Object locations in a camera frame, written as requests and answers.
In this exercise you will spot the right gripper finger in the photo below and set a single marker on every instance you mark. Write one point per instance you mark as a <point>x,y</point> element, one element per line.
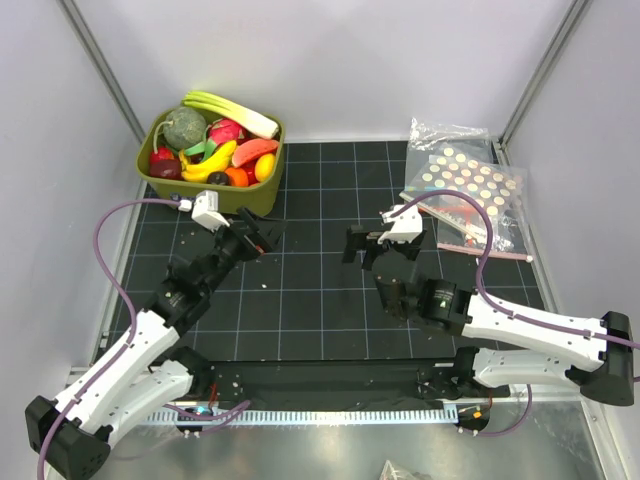
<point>356,241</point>
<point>371,253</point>

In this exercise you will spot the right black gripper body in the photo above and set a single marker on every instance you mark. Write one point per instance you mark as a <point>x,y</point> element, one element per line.
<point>410,249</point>

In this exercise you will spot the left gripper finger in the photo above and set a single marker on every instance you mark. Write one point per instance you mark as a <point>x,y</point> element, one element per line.
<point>249,223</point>
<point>269,234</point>

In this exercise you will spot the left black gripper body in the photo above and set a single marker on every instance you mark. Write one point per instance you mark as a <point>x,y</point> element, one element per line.
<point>241,245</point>

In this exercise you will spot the yellow banana bunch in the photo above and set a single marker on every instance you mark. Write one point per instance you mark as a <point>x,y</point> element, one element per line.
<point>219,161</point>

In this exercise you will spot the pink dragon fruit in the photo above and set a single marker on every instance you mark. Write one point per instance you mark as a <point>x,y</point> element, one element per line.
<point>224,130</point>

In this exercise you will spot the dark red apple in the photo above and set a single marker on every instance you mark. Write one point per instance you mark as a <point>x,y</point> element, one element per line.
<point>169,169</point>

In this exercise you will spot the dotted zip top bag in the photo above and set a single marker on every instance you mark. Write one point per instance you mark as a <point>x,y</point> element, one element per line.
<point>469,170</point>

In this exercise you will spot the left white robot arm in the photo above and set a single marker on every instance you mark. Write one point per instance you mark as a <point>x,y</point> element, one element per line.
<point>74,433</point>

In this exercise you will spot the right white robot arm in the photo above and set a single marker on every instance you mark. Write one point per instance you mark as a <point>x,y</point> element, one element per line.
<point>594,355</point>

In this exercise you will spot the clear crumpled bag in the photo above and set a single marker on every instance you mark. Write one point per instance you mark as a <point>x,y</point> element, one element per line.
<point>429,138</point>

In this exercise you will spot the pink zipper bag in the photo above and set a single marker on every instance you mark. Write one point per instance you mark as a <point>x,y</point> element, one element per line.
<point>461,229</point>

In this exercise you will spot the orange fruit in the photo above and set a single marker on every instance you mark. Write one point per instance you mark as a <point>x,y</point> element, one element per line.
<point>238,177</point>

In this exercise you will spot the yellow lemon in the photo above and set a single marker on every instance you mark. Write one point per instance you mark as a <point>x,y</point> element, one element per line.
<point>264,167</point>

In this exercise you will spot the olive green plastic bin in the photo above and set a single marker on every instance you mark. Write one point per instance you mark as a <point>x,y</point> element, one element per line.
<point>259,198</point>

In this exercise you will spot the watermelon slice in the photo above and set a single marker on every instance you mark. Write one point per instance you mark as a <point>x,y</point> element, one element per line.
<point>252,150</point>

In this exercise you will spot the black grid mat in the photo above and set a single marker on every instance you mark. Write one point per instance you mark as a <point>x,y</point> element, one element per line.
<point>301,302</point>

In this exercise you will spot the green white leek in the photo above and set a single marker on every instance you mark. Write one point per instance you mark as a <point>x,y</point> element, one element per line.
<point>254,122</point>

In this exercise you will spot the red strawberry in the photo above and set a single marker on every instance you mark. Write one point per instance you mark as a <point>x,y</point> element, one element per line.
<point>160,154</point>

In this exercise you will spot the green melon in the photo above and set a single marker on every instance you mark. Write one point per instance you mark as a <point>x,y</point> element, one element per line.
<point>184,127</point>

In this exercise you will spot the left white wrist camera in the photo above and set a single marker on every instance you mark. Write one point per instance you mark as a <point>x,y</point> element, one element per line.
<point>205,211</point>

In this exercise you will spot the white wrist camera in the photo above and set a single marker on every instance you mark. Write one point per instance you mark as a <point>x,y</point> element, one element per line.
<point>403,224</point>
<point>205,211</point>

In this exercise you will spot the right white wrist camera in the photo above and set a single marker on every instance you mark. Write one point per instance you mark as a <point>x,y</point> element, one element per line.
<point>403,224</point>

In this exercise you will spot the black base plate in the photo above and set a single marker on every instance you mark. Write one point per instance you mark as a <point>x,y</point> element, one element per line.
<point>337,384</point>

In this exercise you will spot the white cable duct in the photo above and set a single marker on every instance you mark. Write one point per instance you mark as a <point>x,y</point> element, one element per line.
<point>446,415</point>

